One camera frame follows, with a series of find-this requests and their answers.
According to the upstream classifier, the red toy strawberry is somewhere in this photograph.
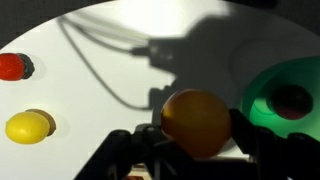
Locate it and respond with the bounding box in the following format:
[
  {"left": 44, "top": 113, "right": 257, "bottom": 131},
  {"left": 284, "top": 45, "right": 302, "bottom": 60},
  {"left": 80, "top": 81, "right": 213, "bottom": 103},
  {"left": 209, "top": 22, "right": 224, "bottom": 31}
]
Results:
[{"left": 0, "top": 53, "right": 25, "bottom": 81}]

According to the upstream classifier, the round white table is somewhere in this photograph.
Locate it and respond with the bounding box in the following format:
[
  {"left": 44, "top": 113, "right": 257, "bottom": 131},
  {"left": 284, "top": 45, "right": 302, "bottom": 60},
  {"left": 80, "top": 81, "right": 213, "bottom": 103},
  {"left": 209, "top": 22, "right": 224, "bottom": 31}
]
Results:
[{"left": 0, "top": 0, "right": 320, "bottom": 180}]

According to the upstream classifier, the dark plum toy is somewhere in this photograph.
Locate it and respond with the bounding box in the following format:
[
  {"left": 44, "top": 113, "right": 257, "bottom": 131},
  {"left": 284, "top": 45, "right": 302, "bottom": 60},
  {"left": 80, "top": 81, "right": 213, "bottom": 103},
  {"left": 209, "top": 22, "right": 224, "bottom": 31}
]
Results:
[{"left": 268, "top": 85, "right": 313, "bottom": 120}]

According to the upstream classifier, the green plastic bowl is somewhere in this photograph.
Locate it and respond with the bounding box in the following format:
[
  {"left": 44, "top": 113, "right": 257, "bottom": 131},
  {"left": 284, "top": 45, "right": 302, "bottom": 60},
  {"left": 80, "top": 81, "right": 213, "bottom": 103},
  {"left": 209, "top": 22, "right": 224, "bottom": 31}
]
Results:
[{"left": 241, "top": 56, "right": 320, "bottom": 140}]

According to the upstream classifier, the yellow toy lemon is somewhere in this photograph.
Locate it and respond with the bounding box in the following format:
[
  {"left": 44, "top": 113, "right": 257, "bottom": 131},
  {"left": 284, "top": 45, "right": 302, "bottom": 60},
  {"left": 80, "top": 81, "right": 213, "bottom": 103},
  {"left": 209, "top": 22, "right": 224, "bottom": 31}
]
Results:
[{"left": 5, "top": 111, "right": 50, "bottom": 144}]

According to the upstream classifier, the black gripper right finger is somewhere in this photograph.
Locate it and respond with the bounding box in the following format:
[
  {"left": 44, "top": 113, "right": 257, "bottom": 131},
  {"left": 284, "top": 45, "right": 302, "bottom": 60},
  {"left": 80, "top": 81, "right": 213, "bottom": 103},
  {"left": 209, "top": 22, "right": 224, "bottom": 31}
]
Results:
[{"left": 229, "top": 109, "right": 259, "bottom": 156}]

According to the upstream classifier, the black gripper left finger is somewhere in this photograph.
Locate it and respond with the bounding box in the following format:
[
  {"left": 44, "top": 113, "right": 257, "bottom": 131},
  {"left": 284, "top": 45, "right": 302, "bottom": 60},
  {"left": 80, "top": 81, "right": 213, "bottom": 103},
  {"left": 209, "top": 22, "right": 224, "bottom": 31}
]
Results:
[{"left": 136, "top": 124, "right": 168, "bottom": 144}]

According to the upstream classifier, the yellow orange toy peach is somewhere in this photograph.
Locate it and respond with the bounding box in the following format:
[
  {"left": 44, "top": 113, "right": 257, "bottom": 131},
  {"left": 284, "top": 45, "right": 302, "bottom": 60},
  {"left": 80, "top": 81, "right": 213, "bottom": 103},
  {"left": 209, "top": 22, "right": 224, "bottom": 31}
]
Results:
[{"left": 161, "top": 89, "right": 232, "bottom": 158}]

